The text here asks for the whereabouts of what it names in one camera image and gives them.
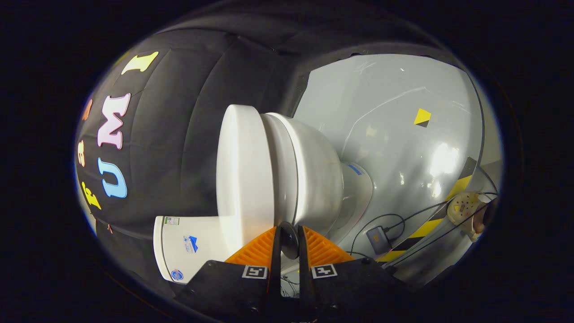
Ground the black cable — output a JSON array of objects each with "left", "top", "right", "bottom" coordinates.
[
  {"left": 350, "top": 214, "right": 406, "bottom": 257},
  {"left": 381, "top": 192, "right": 499, "bottom": 270}
]

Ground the white ceramic toilet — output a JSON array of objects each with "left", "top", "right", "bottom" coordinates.
[{"left": 153, "top": 112, "right": 374, "bottom": 284}]

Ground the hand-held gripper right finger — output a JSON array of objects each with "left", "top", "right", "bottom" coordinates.
[{"left": 289, "top": 226, "right": 404, "bottom": 321}]

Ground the yellow black floor sticker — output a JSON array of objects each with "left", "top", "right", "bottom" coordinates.
[{"left": 413, "top": 108, "right": 432, "bottom": 128}]

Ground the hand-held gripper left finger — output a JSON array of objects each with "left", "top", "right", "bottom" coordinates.
[{"left": 177, "top": 226, "right": 287, "bottom": 323}]

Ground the black backdrop cloth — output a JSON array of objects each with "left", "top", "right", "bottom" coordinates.
[{"left": 74, "top": 18, "right": 462, "bottom": 297}]

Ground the yellow black striped tape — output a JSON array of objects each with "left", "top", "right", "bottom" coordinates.
[{"left": 376, "top": 157, "right": 478, "bottom": 263}]

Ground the beige round perforated device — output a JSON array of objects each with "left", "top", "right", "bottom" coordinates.
[{"left": 447, "top": 192, "right": 487, "bottom": 243}]

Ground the white toilet lid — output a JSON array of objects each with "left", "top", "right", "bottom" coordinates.
[{"left": 217, "top": 105, "right": 300, "bottom": 260}]

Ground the small black device box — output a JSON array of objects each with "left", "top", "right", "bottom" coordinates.
[{"left": 366, "top": 226, "right": 393, "bottom": 252}]

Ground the white toilet seat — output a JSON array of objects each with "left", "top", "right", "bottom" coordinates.
[{"left": 260, "top": 112, "right": 299, "bottom": 229}]

